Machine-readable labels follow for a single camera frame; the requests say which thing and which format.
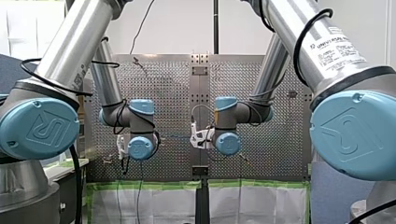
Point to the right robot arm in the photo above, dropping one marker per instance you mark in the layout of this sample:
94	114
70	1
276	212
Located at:
339	56

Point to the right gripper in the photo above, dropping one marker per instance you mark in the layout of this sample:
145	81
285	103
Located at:
208	142

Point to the grey board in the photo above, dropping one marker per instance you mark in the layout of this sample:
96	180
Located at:
333	193

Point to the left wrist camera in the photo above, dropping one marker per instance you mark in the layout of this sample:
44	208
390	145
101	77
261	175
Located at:
120	146

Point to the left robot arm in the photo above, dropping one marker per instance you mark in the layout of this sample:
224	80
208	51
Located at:
77	40

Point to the dark side cabinet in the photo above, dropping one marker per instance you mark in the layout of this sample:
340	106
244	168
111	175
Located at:
70	193

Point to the black pole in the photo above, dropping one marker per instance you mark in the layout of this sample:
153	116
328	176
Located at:
216	28

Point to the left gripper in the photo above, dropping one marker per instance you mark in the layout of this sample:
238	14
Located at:
125	165

